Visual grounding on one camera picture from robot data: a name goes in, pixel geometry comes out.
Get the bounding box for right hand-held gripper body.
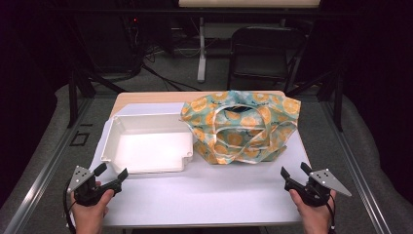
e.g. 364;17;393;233
296;168;353;208

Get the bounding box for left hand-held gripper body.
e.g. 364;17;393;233
66;165;115;208

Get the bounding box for white plastic bin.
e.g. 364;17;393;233
100;111;195;176

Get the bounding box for orange slice print cloth bag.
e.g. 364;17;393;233
180;90;302;166

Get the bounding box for person's left hand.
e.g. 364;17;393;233
70;189;115;234

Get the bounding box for person's right hand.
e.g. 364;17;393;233
288;189;337;234

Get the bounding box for black metal stand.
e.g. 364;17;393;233
66;62;129;130
285;62;346;133

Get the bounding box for white table sheet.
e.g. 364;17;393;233
66;101;329;228

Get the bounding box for black folding chair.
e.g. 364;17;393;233
227;25;308;94

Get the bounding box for white desk leg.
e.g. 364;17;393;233
197;17;207;84

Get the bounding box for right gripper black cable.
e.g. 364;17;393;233
325;194;337;234

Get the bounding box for aluminium floor rail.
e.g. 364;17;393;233
2;97;95;234
319;100;393;234

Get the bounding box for black floor cables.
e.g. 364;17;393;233
139;45;203;93

